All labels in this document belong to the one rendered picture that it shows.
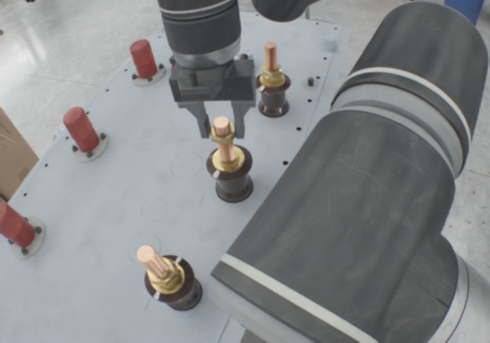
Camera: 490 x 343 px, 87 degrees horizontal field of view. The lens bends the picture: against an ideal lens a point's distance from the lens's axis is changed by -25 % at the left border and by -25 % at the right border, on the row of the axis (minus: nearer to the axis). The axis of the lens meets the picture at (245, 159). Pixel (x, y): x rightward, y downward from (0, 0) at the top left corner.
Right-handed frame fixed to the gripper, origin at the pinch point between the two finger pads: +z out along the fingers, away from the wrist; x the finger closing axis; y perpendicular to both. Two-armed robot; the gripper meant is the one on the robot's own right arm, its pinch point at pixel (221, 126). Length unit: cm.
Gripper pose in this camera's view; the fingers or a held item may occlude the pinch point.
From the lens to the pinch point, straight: 60.9
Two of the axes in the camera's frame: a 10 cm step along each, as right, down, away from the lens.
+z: 0.9, 6.2, 7.8
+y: 1.0, -7.9, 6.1
